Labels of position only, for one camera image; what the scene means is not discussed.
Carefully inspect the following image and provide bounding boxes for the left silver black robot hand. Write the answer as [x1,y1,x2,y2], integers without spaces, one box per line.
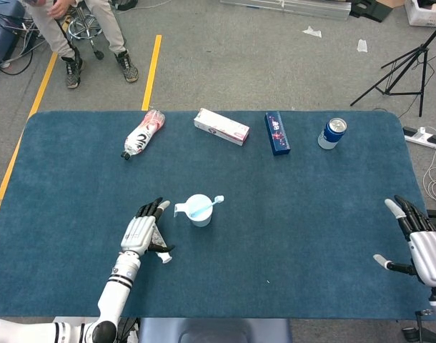
[120,197,176,257]

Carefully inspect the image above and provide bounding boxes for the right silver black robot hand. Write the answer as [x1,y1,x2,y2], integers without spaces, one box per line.
[373,194,436,287]

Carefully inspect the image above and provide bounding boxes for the white floral toothpaste tube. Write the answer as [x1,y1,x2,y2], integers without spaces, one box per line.
[148,224,173,265]

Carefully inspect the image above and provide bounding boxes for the white cup with handle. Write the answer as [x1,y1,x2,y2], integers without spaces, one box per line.
[174,194,214,228]

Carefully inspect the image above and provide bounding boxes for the light blue toothbrush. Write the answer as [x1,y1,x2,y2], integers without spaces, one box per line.
[188,194,225,218]

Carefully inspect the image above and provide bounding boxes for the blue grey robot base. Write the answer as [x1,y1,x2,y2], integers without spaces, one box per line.
[137,317,292,343]

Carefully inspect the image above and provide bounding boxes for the white pink toothpaste box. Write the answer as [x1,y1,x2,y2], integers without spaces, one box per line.
[193,107,251,147]

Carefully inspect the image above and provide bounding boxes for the dark blue carton box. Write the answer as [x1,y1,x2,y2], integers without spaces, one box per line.
[264,111,292,156]

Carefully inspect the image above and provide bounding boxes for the white plastic bin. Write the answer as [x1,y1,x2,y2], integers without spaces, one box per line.
[403,0,436,28]

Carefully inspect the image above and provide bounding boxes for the plastic bottle with black cap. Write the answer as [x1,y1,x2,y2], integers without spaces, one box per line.
[120,109,167,161]

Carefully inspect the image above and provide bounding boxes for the blue table mat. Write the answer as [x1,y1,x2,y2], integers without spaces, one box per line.
[0,109,436,319]

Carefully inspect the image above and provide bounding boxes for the white power strip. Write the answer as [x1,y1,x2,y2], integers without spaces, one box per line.
[402,125,436,149]

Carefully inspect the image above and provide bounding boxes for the blue white drink can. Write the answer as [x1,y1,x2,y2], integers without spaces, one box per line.
[317,117,348,150]

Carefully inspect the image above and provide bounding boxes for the yellow floor tape strip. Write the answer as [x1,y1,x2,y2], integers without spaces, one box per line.
[141,34,163,111]
[0,48,59,233]

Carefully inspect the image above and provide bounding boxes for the black tripod stand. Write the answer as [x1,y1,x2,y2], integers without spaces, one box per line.
[350,16,436,118]

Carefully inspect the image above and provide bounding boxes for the chrome wheeled stool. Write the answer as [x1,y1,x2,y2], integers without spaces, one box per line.
[66,5,105,61]

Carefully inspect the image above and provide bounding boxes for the seated person in beige clothes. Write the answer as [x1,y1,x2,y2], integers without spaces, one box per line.
[24,0,139,89]

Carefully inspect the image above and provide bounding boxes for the dark blue machine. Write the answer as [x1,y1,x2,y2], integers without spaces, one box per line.
[0,0,26,69]

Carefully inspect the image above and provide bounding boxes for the aluminium profile beams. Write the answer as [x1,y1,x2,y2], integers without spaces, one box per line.
[219,0,351,21]

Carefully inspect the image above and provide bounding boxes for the right arm wrist cable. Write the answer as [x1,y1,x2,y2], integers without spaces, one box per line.
[414,309,433,343]

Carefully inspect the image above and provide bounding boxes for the white coiled cable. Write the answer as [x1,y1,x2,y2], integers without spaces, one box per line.
[422,126,436,207]

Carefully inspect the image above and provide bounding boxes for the tangled cable bundle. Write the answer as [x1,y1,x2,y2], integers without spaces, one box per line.
[0,10,51,76]

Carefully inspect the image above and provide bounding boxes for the black bracket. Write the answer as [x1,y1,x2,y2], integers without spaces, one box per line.
[348,0,394,23]

